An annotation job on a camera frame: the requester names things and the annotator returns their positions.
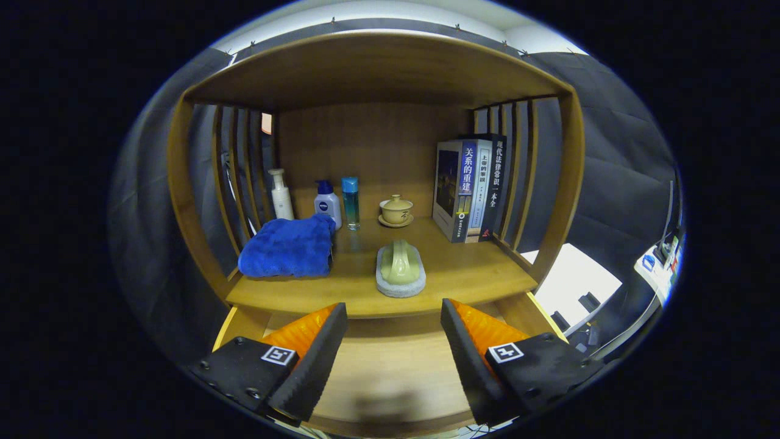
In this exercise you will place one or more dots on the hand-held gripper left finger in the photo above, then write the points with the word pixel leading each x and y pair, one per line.
pixel 317 366

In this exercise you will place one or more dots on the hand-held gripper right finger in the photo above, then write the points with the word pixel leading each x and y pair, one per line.
pixel 472 366

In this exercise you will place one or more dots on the wooden drawer with black knob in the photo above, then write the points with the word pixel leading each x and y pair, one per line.
pixel 390 366

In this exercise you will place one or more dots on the pale green scrubber grey sponge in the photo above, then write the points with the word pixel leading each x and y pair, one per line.
pixel 399 262

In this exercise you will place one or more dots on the wooden countertop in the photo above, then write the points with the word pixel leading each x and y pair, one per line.
pixel 463 268

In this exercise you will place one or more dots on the wooden cabinet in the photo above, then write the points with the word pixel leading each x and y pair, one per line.
pixel 378 152

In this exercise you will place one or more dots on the blue towel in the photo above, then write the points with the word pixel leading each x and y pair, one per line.
pixel 286 247

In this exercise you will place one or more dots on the white bottle with blue cap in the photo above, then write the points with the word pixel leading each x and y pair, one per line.
pixel 328 207

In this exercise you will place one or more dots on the beige saucer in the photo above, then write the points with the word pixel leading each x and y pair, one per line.
pixel 396 225

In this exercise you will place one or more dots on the teal glass bottle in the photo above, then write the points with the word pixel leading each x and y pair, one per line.
pixel 350 204

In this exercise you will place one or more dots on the white pump bottle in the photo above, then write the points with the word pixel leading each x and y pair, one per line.
pixel 282 201

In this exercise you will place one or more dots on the book with pale blue spine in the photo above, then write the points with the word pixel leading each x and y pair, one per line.
pixel 481 195

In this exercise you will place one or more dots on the beige lidded teacup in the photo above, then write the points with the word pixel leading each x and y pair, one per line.
pixel 396 210

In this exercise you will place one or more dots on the book with black spine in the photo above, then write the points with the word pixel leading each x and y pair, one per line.
pixel 498 183

